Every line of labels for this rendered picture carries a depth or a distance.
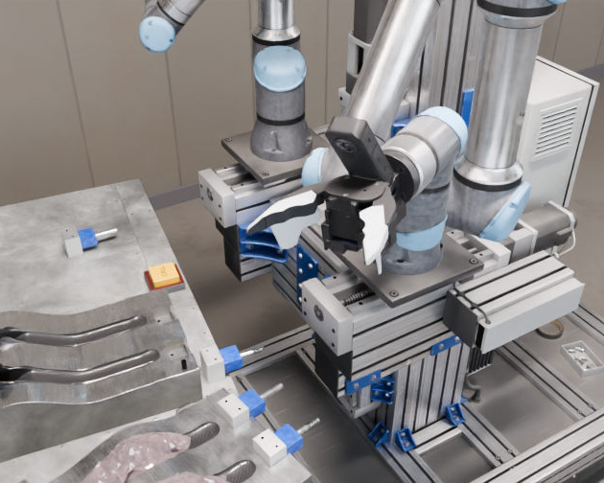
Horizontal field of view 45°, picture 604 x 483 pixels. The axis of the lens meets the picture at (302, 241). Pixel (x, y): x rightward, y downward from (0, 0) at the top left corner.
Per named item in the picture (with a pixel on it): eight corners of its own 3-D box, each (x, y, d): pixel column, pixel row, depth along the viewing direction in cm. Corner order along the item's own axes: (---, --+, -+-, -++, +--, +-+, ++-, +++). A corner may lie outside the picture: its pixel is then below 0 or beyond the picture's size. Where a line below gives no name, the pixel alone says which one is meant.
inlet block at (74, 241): (115, 233, 191) (111, 216, 187) (120, 243, 187) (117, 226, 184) (64, 247, 186) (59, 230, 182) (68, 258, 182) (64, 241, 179)
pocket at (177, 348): (188, 349, 149) (186, 336, 147) (195, 367, 145) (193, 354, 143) (166, 356, 147) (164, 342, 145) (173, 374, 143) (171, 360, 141)
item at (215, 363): (260, 350, 156) (259, 331, 153) (268, 365, 152) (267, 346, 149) (200, 368, 152) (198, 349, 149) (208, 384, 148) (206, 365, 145)
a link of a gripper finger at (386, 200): (402, 235, 77) (390, 195, 85) (401, 222, 76) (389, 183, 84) (358, 240, 77) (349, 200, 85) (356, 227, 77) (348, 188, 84)
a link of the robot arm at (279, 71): (256, 122, 168) (253, 65, 160) (254, 97, 179) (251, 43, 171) (308, 120, 169) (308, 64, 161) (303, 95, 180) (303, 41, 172)
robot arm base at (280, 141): (292, 126, 188) (291, 90, 182) (323, 151, 177) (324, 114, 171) (240, 141, 181) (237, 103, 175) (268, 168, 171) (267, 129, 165)
